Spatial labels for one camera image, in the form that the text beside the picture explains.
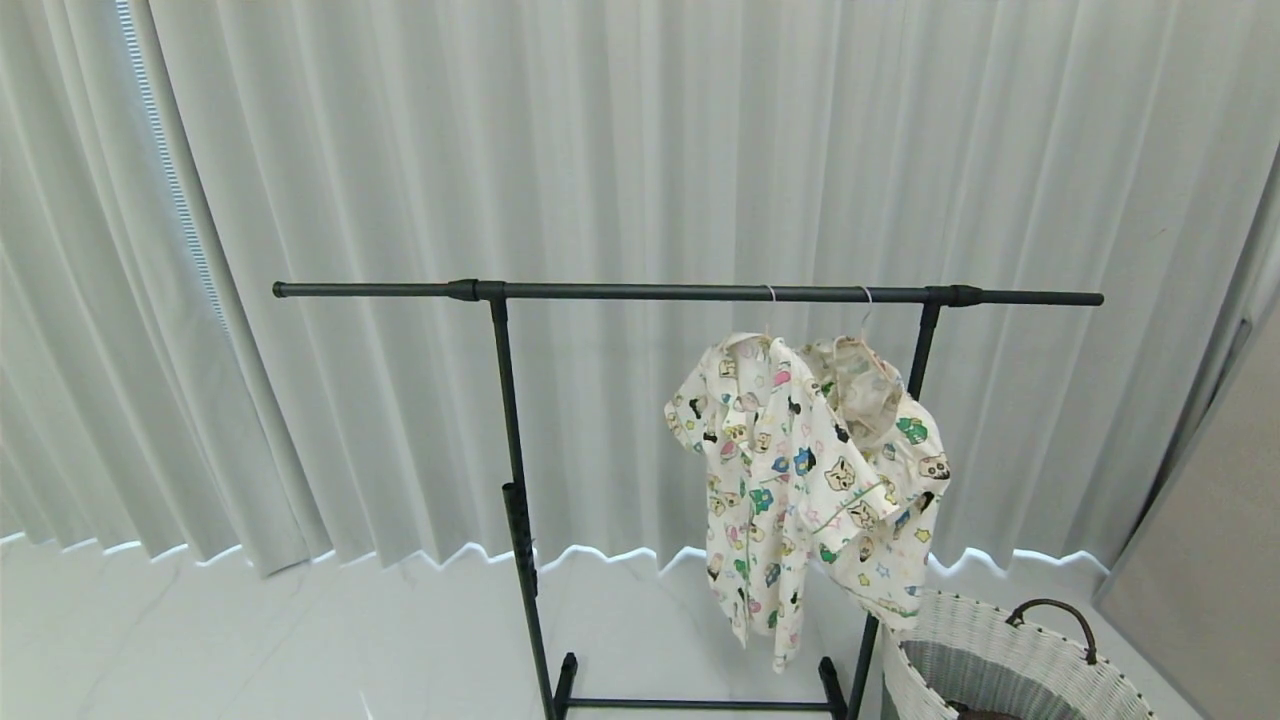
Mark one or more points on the pink clothes hanger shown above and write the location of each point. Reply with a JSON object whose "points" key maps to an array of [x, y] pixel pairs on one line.
{"points": [[866, 310], [770, 305]]}

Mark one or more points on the cream printed garment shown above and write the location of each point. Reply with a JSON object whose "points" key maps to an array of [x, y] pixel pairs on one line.
{"points": [[870, 385]]}

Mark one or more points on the black clothes rack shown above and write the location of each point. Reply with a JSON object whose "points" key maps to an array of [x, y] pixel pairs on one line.
{"points": [[650, 292]]}

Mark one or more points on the white laundry basket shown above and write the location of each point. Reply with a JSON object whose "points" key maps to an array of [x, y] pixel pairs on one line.
{"points": [[960, 650]]}

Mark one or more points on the white curtain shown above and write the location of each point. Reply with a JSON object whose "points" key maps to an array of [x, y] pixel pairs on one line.
{"points": [[600, 130]]}

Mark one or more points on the cream printed shirt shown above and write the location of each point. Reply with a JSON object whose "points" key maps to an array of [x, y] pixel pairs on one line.
{"points": [[750, 480]]}

